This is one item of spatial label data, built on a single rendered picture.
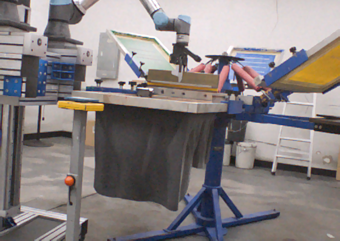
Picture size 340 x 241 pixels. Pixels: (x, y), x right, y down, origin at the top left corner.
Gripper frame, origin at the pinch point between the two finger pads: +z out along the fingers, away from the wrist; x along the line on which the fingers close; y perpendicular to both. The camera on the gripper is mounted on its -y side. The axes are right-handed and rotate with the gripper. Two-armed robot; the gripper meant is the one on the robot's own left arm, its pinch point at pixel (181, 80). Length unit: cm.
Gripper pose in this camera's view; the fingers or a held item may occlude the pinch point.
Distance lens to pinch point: 224.9
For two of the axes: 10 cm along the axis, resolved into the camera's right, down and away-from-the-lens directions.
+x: -3.7, 0.1, -9.3
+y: -9.2, -1.1, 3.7
